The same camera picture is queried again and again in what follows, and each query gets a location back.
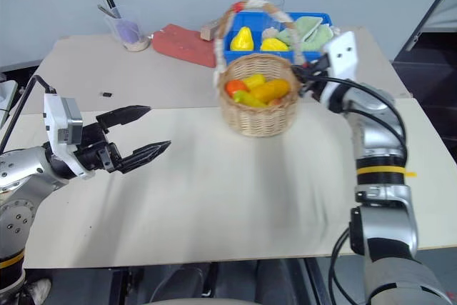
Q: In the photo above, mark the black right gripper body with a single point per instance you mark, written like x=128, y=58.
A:
x=317, y=63

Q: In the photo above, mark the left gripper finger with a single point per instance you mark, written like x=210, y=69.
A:
x=123, y=114
x=144, y=153

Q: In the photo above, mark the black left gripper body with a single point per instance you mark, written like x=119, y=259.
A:
x=94, y=149

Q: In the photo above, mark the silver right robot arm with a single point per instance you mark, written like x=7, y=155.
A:
x=378, y=212

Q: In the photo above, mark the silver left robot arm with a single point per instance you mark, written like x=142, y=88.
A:
x=21, y=171

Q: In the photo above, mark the small black clip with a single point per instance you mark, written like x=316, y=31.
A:
x=106, y=94

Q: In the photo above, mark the green cloth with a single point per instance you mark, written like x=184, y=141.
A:
x=310, y=35

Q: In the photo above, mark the orange yellow toy mango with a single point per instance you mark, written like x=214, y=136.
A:
x=271, y=91

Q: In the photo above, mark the yellow toy starfruit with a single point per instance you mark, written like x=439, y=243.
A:
x=273, y=45

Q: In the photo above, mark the blue plastic bin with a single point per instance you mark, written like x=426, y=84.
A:
x=321, y=21

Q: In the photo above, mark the yellow toy banana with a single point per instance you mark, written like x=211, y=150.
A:
x=255, y=80

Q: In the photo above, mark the yellow green toy fruit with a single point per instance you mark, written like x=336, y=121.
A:
x=247, y=99

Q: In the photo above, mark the orange round toy fruit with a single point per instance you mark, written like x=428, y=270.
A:
x=236, y=87

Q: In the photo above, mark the yellow toy pear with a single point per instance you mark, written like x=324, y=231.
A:
x=242, y=40

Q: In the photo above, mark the clear glass cup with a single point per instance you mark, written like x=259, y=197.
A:
x=275, y=2

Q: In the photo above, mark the clear plastic measuring cup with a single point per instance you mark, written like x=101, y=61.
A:
x=128, y=33

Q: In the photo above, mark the red cloth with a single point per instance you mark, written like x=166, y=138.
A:
x=182, y=46

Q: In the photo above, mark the wooden block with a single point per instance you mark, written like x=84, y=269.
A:
x=210, y=30

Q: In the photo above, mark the black cabinet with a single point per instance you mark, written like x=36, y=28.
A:
x=428, y=73

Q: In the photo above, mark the dark rounded shape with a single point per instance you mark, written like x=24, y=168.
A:
x=185, y=281

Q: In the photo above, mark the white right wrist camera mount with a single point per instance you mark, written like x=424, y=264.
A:
x=342, y=55

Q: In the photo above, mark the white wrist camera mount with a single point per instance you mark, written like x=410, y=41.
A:
x=53, y=121
x=342, y=55

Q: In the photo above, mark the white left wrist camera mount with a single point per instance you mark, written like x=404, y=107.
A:
x=53, y=121

